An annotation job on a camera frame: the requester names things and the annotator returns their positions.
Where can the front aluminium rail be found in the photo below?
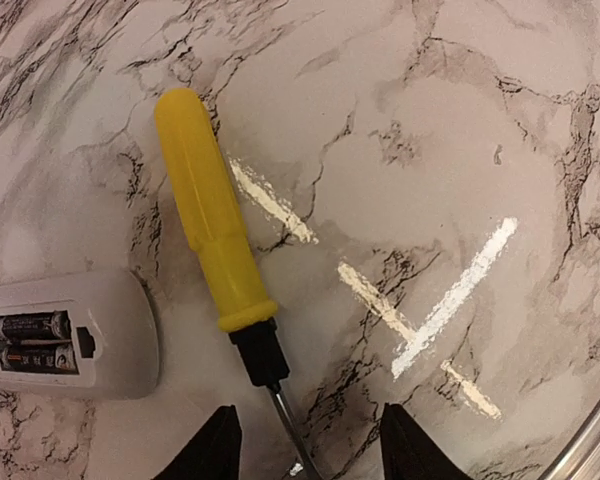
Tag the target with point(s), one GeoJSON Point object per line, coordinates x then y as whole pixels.
{"type": "Point", "coordinates": [580, 459]}

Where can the yellow handled screwdriver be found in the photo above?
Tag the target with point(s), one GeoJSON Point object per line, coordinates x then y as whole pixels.
{"type": "Point", "coordinates": [216, 232]}

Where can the lower black battery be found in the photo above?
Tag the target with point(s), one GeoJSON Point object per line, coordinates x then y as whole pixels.
{"type": "Point", "coordinates": [53, 359]}

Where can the white remote control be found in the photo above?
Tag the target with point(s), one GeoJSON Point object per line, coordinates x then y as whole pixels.
{"type": "Point", "coordinates": [113, 334]}

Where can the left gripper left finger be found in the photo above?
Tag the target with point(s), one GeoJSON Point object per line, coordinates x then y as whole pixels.
{"type": "Point", "coordinates": [212, 453]}

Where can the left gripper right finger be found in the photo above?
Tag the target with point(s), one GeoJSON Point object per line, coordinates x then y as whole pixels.
{"type": "Point", "coordinates": [408, 453]}

